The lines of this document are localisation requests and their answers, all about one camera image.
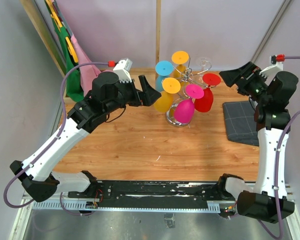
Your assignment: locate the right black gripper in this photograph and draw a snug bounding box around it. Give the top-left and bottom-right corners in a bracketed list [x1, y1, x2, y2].
[219, 61, 271, 105]

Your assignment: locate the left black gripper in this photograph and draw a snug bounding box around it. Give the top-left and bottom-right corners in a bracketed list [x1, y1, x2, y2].
[104, 74, 161, 115]

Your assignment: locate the yellow wine glass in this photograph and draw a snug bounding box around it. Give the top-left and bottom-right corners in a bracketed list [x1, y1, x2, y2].
[154, 77, 181, 113]
[171, 50, 189, 78]

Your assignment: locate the blue plastic wine glass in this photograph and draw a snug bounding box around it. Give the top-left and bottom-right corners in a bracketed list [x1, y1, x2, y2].
[155, 60, 174, 92]

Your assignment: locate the magenta plastic wine glass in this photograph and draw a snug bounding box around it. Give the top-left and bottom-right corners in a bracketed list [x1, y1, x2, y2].
[173, 84, 204, 124]

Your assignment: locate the clear wine glass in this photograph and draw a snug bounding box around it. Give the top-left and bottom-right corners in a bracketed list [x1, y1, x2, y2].
[196, 57, 212, 84]

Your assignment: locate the red plastic wine glass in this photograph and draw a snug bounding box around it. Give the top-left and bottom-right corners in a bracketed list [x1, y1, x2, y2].
[194, 73, 221, 113]

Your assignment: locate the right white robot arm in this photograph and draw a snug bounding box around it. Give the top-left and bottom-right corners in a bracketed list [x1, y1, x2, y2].
[216, 62, 299, 224]

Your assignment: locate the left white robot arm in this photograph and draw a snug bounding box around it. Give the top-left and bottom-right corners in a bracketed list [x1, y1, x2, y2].
[10, 71, 161, 203]

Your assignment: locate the chrome wine glass rack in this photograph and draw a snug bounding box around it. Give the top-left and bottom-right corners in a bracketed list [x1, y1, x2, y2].
[166, 66, 206, 127]

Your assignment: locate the grey folded cloth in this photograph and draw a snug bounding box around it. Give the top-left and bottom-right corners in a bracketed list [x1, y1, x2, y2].
[222, 101, 259, 147]

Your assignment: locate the pink garment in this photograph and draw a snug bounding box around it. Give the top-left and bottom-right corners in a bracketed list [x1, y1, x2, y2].
[70, 35, 101, 96]

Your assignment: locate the green garment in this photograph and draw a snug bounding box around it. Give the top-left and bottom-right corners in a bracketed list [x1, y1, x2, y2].
[44, 0, 86, 103]

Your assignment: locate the yellow clothes hanger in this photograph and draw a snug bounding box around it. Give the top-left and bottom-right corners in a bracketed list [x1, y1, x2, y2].
[45, 0, 79, 64]

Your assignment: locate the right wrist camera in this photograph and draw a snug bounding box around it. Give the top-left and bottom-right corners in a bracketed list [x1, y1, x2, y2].
[259, 54, 286, 79]

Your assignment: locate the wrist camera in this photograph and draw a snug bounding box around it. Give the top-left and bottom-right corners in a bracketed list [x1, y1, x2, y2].
[259, 54, 286, 79]
[113, 58, 133, 83]

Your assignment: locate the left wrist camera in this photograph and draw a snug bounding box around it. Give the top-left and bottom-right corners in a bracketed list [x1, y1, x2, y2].
[113, 58, 133, 83]

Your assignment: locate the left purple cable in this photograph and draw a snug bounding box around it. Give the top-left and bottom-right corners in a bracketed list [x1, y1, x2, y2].
[3, 59, 116, 217]

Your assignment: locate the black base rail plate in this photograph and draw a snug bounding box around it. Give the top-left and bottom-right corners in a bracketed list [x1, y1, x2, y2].
[66, 180, 235, 212]

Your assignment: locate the wooden clothes rack frame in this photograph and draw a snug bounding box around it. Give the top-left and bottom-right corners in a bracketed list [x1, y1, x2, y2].
[20, 0, 157, 88]

